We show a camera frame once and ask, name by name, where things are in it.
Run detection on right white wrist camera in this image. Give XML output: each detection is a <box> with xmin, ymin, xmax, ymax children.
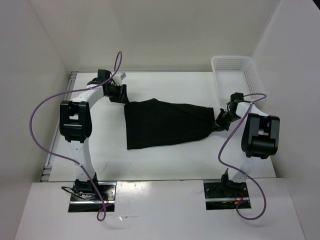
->
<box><xmin>220</xmin><ymin>101</ymin><xmax>232</xmax><ymax>112</ymax></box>

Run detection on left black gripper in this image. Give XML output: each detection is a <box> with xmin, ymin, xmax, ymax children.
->
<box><xmin>105</xmin><ymin>83</ymin><xmax>130</xmax><ymax>105</ymax></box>

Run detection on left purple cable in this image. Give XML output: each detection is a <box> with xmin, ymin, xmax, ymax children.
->
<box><xmin>29</xmin><ymin>51</ymin><xmax>124</xmax><ymax>223</ymax></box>

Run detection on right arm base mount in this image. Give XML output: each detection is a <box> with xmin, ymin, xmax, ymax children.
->
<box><xmin>203</xmin><ymin>180</ymin><xmax>252</xmax><ymax>211</ymax></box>

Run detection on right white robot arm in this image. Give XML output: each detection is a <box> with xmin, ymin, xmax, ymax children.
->
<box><xmin>215</xmin><ymin>92</ymin><xmax>280</xmax><ymax>197</ymax></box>

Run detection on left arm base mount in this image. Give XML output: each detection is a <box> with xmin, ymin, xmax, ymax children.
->
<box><xmin>64</xmin><ymin>182</ymin><xmax>117</xmax><ymax>213</ymax></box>

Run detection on purple cable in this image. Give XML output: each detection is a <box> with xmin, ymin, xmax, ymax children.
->
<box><xmin>217</xmin><ymin>93</ymin><xmax>268</xmax><ymax>220</ymax></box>
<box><xmin>29</xmin><ymin>51</ymin><xmax>124</xmax><ymax>223</ymax></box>

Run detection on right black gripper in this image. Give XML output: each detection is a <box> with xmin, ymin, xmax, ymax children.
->
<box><xmin>210</xmin><ymin>108</ymin><xmax>242</xmax><ymax>132</ymax></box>

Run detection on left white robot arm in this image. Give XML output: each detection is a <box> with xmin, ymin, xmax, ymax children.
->
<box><xmin>59</xmin><ymin>69</ymin><xmax>129</xmax><ymax>200</ymax></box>

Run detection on white plastic basket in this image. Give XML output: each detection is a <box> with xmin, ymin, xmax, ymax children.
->
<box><xmin>210</xmin><ymin>55</ymin><xmax>266</xmax><ymax>106</ymax></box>

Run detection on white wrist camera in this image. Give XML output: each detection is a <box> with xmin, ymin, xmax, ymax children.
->
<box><xmin>220</xmin><ymin>101</ymin><xmax>232</xmax><ymax>112</ymax></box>
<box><xmin>112</xmin><ymin>72</ymin><xmax>127</xmax><ymax>86</ymax></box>

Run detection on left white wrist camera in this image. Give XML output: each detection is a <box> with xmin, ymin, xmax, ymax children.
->
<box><xmin>112</xmin><ymin>72</ymin><xmax>127</xmax><ymax>86</ymax></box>

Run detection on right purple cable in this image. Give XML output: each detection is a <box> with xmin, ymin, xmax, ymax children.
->
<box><xmin>217</xmin><ymin>93</ymin><xmax>268</xmax><ymax>220</ymax></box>

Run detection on black shorts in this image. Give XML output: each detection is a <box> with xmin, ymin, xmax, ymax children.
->
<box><xmin>124</xmin><ymin>98</ymin><xmax>222</xmax><ymax>150</ymax></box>

